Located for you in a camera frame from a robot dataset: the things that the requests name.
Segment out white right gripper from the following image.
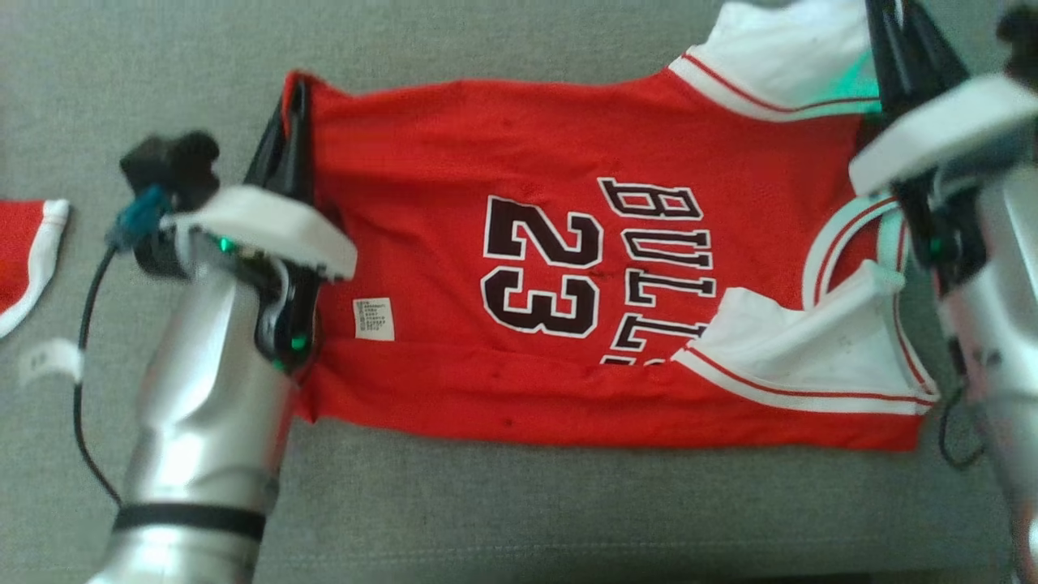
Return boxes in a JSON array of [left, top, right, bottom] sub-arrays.
[[848, 0, 1038, 198]]

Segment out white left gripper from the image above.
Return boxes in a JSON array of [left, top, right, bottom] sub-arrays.
[[159, 76, 358, 283]]

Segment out red shorts with white stripe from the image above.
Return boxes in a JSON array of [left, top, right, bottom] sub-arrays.
[[0, 198, 72, 340]]

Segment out red Bulls basketball jersey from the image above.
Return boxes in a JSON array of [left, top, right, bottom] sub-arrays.
[[279, 0, 942, 453]]

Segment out grey sofa seat cushion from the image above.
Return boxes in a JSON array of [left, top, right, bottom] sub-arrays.
[[0, 0, 1038, 584]]

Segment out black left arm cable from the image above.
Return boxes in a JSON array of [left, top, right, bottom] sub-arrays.
[[72, 185, 177, 510]]

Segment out white cable label tag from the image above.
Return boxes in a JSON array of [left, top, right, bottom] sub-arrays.
[[19, 337, 85, 385]]

